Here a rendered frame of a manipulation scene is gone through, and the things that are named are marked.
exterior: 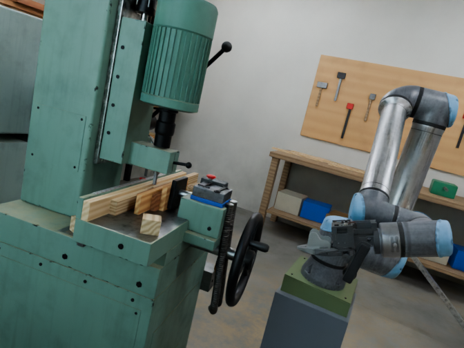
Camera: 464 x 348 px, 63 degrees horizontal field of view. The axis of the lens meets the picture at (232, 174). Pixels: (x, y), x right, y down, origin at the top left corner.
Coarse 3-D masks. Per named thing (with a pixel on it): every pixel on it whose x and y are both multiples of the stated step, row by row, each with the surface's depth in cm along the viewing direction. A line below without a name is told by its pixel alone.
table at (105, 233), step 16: (176, 208) 118; (80, 224) 92; (96, 224) 91; (112, 224) 94; (128, 224) 96; (176, 224) 104; (80, 240) 93; (96, 240) 92; (112, 240) 90; (128, 240) 89; (144, 240) 89; (160, 240) 92; (176, 240) 104; (192, 240) 108; (208, 240) 107; (128, 256) 90; (144, 256) 89; (160, 256) 95
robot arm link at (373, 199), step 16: (384, 96) 140; (400, 96) 135; (416, 96) 137; (384, 112) 135; (400, 112) 132; (384, 128) 128; (400, 128) 128; (384, 144) 122; (368, 160) 123; (384, 160) 118; (368, 176) 116; (384, 176) 114; (368, 192) 110; (384, 192) 110; (352, 208) 108; (368, 208) 106; (384, 208) 106
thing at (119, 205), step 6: (192, 174) 152; (198, 174) 156; (192, 180) 151; (138, 192) 111; (120, 198) 102; (126, 198) 103; (132, 198) 106; (114, 204) 99; (120, 204) 101; (126, 204) 104; (132, 204) 107; (114, 210) 99; (120, 210) 102; (126, 210) 105
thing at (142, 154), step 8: (136, 144) 116; (144, 144) 116; (152, 144) 120; (136, 152) 116; (144, 152) 116; (152, 152) 115; (160, 152) 114; (168, 152) 113; (176, 152) 117; (128, 160) 117; (136, 160) 117; (144, 160) 116; (152, 160) 115; (160, 160) 114; (168, 160) 114; (176, 160) 119; (152, 168) 116; (160, 168) 115; (168, 168) 115
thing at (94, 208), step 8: (168, 176) 135; (176, 176) 139; (144, 184) 117; (152, 184) 121; (112, 192) 102; (120, 192) 104; (128, 192) 108; (88, 200) 92; (96, 200) 93; (104, 200) 96; (88, 208) 91; (96, 208) 94; (104, 208) 97; (88, 216) 92; (96, 216) 95
